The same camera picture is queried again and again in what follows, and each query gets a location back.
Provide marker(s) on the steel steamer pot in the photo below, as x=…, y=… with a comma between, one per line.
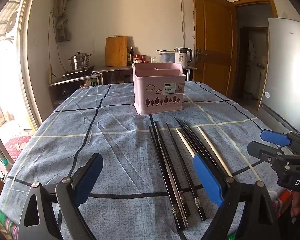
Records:
x=79, y=61

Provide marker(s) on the steel kitchen counter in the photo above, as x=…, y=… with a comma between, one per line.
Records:
x=115, y=69

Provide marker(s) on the silver refrigerator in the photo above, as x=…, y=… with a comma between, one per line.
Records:
x=285, y=75

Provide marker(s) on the bamboo cutting board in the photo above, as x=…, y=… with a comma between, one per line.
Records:
x=116, y=51

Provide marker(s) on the sliding glass door frame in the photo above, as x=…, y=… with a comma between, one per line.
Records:
x=27, y=55

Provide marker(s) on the pink utensil basket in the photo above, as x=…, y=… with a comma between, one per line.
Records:
x=152, y=97

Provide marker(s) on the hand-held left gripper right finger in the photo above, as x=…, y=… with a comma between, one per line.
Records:
x=207, y=177

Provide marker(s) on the clear drinking glass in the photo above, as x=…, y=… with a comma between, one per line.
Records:
x=153, y=59

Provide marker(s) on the blue plaid tablecloth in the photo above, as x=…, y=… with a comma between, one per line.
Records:
x=90, y=130

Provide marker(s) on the clear plastic container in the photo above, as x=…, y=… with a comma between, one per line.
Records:
x=166, y=57

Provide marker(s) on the wooden door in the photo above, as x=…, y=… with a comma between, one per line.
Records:
x=215, y=42

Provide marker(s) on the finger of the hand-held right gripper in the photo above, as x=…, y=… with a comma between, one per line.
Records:
x=275, y=138
x=262, y=152

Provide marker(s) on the outdoor air conditioner unit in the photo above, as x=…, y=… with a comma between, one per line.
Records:
x=11, y=22

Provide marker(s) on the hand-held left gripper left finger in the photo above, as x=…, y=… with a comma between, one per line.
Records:
x=88, y=177

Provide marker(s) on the light wooden chopstick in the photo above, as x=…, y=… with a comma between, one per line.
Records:
x=186, y=141
x=213, y=150

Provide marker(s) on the red lidded jars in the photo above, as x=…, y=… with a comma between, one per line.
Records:
x=139, y=58

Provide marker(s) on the beige power strip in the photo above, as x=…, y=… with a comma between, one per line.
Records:
x=50, y=74

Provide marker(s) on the red patterned rug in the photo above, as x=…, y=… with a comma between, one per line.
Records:
x=17, y=147

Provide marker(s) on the black induction cooker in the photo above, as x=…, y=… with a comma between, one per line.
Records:
x=78, y=71

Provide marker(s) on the white electric kettle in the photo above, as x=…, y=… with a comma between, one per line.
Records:
x=182, y=56

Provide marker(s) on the colourful striped blanket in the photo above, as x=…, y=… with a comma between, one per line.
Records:
x=6, y=226

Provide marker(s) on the low steel stand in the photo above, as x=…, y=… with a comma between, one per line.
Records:
x=70, y=81

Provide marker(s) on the dark oil bottle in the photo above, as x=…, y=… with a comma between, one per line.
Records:
x=132, y=56

